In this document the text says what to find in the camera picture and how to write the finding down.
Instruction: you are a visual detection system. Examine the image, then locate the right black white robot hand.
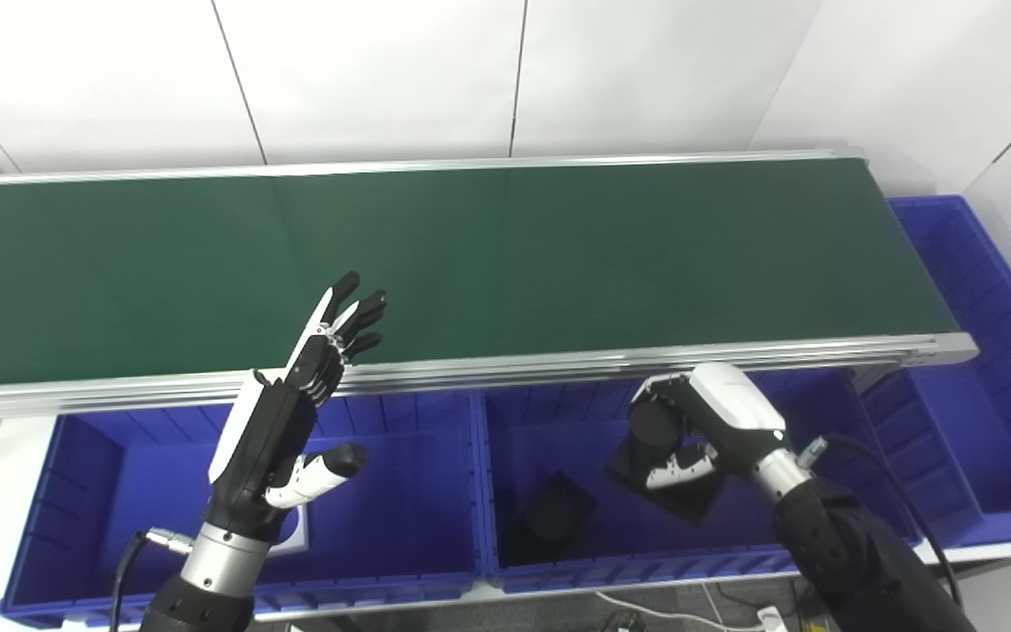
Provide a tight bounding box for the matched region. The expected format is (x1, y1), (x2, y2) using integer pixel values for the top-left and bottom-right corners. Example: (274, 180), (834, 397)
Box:
(630, 362), (792, 492)

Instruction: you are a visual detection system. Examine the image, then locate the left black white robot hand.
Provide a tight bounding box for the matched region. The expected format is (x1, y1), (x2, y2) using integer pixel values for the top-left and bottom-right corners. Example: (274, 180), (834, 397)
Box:
(207, 270), (389, 542)

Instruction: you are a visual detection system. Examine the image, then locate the black cylinder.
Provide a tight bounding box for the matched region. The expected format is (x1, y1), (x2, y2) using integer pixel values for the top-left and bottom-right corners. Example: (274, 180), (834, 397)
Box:
(606, 399), (728, 529)
(499, 472), (599, 568)

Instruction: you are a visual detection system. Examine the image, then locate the white part with round hole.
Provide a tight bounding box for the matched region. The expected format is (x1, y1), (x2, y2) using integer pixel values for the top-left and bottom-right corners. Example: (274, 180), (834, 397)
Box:
(273, 505), (311, 555)

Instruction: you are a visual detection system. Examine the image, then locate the blue plastic bin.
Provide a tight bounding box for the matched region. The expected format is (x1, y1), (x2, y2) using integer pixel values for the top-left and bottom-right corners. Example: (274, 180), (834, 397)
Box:
(475, 367), (926, 596)
(861, 195), (1011, 550)
(0, 391), (493, 629)

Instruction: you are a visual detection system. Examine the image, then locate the green conveyor belt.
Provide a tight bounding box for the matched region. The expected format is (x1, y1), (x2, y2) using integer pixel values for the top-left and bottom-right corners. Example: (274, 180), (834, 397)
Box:
(0, 147), (982, 424)

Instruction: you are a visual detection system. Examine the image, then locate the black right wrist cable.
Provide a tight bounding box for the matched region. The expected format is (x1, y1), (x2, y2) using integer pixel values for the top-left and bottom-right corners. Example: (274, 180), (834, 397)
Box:
(799, 434), (964, 608)

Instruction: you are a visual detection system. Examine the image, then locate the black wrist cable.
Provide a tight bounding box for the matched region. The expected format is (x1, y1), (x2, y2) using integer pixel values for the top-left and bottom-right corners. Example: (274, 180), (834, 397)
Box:
(799, 434), (964, 608)
(108, 527), (197, 632)

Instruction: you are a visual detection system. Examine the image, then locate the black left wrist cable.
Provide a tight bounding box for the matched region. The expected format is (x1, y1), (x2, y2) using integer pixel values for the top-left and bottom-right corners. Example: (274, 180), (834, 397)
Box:
(108, 527), (197, 632)

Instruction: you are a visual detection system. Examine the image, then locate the white floor cable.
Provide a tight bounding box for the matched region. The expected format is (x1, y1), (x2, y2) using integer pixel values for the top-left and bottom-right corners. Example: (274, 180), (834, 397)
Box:
(596, 590), (763, 632)

